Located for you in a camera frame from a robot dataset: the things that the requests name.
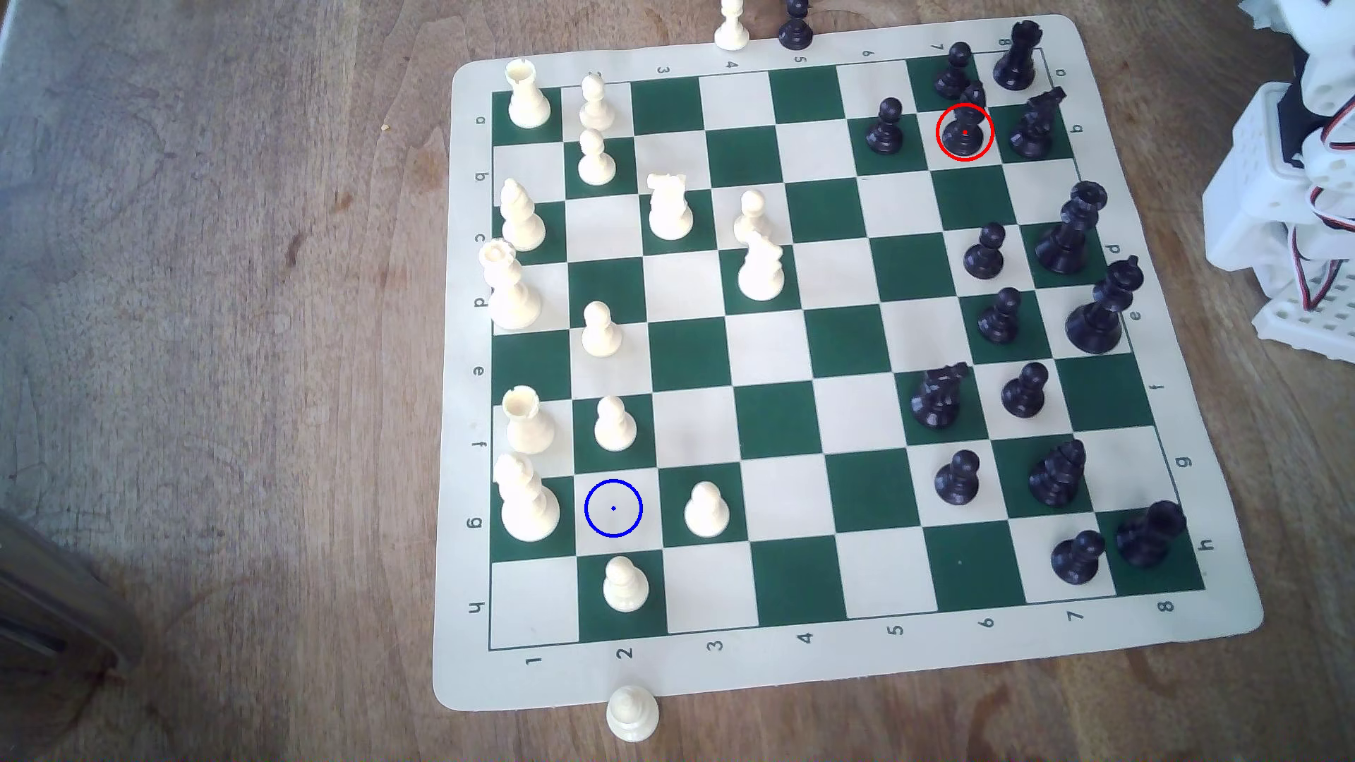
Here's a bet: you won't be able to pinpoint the black chess bishop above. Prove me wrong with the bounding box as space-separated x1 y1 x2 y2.
1028 439 1088 508
940 83 992 158

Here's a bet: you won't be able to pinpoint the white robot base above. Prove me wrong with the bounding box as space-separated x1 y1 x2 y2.
1203 83 1355 364

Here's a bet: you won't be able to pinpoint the green white chess mat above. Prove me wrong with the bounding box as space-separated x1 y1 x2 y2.
432 13 1266 713

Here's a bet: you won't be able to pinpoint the white chess knight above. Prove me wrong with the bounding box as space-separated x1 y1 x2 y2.
646 172 694 241
737 233 787 303

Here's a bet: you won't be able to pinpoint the white chess rook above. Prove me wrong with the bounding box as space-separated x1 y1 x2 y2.
502 386 556 456
505 58 553 129

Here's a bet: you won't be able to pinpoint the white chess queen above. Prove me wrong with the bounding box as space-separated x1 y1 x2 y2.
478 239 543 332

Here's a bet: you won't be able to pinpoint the white chess king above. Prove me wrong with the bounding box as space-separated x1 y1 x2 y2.
494 453 561 543

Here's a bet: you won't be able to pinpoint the black chess knight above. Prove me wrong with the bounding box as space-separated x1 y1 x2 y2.
1008 87 1066 161
910 362 971 430

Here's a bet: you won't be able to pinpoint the black chess queen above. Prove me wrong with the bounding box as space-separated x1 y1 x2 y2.
1034 181 1109 277

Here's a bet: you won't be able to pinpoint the black chess king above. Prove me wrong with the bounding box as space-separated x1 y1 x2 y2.
1065 255 1145 356

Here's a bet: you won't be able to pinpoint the black chess rook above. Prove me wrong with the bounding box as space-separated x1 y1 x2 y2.
1116 500 1187 569
993 20 1043 91

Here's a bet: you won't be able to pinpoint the dark grey blurred object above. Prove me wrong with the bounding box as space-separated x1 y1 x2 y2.
0 508 144 679

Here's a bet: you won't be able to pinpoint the red white black servo wires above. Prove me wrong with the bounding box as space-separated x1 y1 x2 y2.
1294 100 1355 313

